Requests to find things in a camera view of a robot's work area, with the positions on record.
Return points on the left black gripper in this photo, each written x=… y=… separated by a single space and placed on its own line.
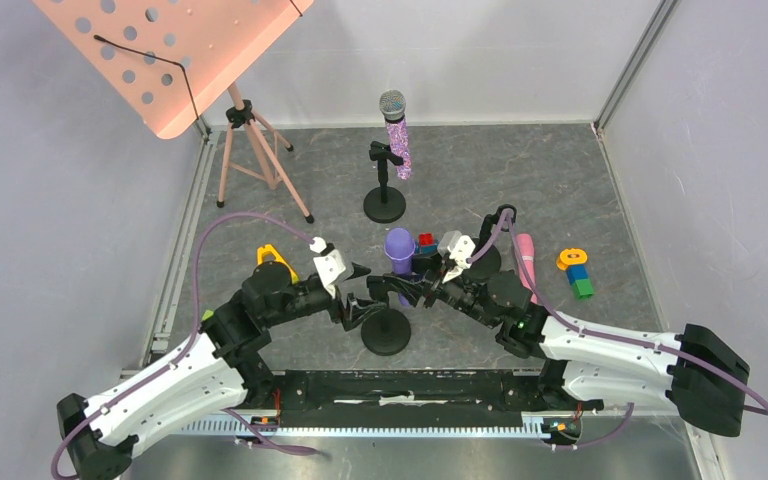
x=356 y=312

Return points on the glitter microphone silver head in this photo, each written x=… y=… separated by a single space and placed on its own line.
x=392 y=105

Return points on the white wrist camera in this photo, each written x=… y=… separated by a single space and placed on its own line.
x=331 y=266
x=455 y=249

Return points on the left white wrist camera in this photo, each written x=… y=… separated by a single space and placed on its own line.
x=331 y=266

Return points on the pink music stand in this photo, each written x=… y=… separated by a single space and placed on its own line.
x=171 y=60

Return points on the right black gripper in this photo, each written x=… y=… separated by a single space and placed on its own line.
x=430 y=288

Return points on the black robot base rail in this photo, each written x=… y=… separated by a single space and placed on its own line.
x=393 y=399

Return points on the stacked orange blue green blocks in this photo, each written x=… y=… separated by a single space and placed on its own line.
x=572 y=262

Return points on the red blue toy car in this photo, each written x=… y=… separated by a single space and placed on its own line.
x=426 y=245

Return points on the yellow triangle toy block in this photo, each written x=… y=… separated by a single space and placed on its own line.
x=268 y=252

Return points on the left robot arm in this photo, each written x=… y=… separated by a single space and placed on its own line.
x=218 y=367

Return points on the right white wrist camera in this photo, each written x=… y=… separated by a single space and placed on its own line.
x=455 y=249

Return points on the purple toy microphone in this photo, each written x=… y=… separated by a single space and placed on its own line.
x=399 y=248

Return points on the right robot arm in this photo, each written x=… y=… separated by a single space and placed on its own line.
x=694 y=373

